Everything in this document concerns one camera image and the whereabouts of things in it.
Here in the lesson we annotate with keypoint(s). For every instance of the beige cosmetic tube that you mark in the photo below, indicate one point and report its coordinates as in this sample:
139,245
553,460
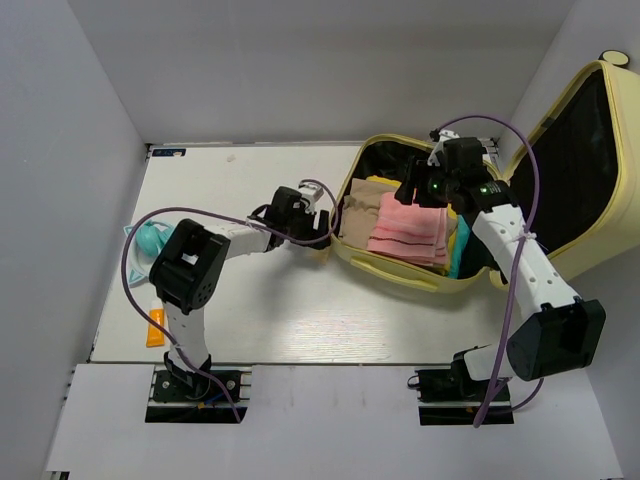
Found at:
320,256

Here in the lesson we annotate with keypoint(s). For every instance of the pink striped towel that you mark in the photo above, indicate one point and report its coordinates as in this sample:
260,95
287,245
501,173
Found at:
407,230

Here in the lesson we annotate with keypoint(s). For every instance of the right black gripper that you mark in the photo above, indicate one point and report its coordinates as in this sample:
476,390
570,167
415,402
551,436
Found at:
404,193

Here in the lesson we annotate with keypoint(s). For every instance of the teal garment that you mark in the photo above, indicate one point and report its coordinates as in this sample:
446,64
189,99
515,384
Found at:
460,237

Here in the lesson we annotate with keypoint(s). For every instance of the pale yellow suitcase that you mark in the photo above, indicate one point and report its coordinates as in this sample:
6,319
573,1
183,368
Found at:
435,215

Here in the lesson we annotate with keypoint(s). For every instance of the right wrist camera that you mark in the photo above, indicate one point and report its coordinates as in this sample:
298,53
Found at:
440,137

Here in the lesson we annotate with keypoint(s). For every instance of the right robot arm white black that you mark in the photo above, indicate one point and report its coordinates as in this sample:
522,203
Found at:
560,331

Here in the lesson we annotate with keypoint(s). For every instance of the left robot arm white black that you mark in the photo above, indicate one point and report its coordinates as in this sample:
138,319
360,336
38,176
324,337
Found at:
186,272

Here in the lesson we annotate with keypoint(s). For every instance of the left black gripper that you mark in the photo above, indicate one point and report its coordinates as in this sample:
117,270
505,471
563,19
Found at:
314,234

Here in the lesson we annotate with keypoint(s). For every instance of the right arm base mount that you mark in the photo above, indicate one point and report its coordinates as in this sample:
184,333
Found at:
444,399

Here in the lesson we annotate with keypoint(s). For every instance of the teal cat-ear headphones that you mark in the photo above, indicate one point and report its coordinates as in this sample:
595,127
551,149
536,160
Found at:
148,241

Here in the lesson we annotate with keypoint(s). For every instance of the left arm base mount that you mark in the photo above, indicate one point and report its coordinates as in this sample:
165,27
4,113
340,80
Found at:
171,401

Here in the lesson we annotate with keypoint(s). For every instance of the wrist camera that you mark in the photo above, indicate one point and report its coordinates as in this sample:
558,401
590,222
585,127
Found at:
440,137
311,193

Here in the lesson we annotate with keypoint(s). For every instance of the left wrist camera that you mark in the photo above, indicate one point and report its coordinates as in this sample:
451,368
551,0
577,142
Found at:
311,193

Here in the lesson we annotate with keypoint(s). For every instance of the orange tube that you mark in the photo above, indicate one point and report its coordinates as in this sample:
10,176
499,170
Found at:
155,337

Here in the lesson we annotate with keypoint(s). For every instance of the beige garment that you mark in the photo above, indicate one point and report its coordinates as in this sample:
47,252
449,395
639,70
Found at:
360,211

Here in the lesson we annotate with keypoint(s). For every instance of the yellow garment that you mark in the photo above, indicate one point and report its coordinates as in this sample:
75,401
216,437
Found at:
452,240

